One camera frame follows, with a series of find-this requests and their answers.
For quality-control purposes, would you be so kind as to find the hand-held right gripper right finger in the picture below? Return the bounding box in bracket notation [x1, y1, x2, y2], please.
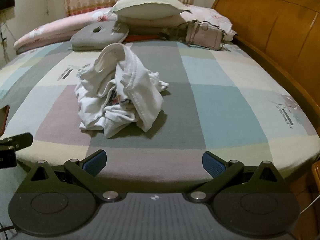
[187, 151, 285, 203]

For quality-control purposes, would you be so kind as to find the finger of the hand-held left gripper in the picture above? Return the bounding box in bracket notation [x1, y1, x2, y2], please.
[0, 133, 33, 151]

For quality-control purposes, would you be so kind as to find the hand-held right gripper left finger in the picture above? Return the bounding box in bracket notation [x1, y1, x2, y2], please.
[25, 149, 123, 203]

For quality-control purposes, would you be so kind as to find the white printed long-sleeve shirt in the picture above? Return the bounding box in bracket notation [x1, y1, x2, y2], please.
[74, 43, 170, 138]

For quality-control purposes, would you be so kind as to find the wooden nightstand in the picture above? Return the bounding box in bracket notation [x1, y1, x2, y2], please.
[311, 160, 320, 205]

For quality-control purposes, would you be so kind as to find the pink floral rolled quilt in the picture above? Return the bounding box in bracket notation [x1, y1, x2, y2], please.
[14, 7, 118, 54]

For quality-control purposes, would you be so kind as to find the grey dimpled cushion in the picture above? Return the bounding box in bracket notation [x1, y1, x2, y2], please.
[70, 21, 129, 51]

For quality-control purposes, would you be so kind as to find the pink handbag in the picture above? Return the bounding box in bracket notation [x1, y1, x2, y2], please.
[175, 20, 225, 50]

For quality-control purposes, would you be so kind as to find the orange cloth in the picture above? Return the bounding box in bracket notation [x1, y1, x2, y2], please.
[124, 34, 160, 43]

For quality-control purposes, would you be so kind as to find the wooden headboard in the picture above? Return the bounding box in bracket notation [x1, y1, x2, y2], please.
[211, 0, 320, 155]

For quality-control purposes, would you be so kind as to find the cream pillow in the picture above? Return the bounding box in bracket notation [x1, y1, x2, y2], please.
[110, 0, 193, 20]

